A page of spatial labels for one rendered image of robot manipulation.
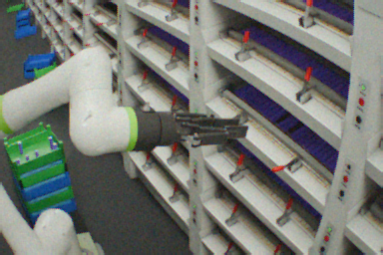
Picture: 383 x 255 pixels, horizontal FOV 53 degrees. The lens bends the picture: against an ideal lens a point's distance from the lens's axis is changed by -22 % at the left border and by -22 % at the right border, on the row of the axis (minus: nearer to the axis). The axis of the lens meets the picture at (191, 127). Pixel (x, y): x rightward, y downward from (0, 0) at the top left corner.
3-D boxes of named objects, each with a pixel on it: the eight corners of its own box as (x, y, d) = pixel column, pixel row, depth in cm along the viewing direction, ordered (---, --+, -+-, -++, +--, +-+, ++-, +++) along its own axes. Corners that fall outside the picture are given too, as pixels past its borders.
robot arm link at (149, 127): (116, 141, 105) (132, 163, 98) (126, 92, 100) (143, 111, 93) (140, 141, 108) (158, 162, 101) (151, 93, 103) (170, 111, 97)
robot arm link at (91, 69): (27, 132, 114) (2, 127, 104) (26, 95, 117) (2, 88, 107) (124, 94, 99) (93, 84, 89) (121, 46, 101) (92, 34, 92)
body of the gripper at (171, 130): (165, 122, 98) (203, 122, 103) (148, 104, 104) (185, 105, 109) (157, 154, 101) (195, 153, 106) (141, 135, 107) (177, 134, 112)
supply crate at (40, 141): (17, 176, 183) (13, 161, 179) (7, 155, 197) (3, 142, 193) (65, 156, 199) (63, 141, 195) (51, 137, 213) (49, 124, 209)
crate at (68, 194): (29, 214, 196) (25, 202, 192) (17, 192, 209) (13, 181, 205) (74, 197, 211) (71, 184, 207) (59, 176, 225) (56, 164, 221)
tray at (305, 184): (324, 217, 107) (325, 193, 101) (207, 115, 153) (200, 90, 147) (370, 175, 113) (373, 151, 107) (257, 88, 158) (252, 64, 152)
